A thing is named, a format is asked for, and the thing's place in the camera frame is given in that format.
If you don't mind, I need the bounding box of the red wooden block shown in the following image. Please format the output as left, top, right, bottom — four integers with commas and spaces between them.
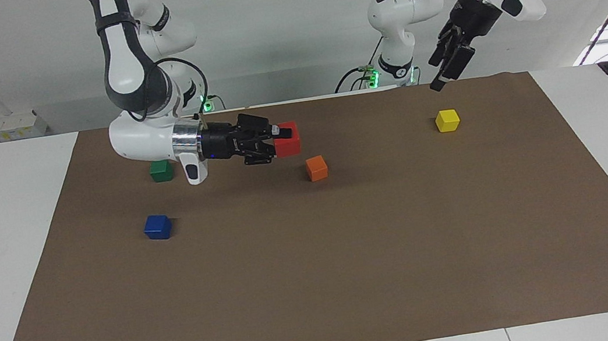
272, 121, 302, 159

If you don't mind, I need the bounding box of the green wooden block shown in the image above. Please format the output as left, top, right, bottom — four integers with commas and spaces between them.
149, 159, 175, 184

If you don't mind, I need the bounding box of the yellow wooden block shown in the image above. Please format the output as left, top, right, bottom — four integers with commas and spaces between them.
434, 108, 462, 134

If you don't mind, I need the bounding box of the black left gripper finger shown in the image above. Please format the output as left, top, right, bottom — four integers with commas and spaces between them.
443, 41, 480, 82
426, 57, 455, 93

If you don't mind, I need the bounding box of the black left base cable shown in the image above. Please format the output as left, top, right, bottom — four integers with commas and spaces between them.
328, 37, 391, 94

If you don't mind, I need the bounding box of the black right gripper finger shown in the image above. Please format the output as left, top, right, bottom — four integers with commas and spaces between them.
269, 123, 295, 142
246, 150, 278, 168

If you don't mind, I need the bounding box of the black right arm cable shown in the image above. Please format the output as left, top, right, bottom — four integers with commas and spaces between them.
123, 53, 213, 125

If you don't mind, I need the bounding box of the white box with yellow label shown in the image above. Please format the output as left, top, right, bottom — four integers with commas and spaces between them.
0, 108, 50, 143

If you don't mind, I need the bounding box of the brown table mat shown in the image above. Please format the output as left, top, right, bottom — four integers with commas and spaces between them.
0, 59, 608, 341

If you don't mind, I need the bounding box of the blue wooden block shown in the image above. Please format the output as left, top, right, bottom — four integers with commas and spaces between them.
142, 213, 174, 242

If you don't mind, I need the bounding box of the orange wooden block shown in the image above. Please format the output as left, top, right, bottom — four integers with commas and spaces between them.
305, 155, 330, 183

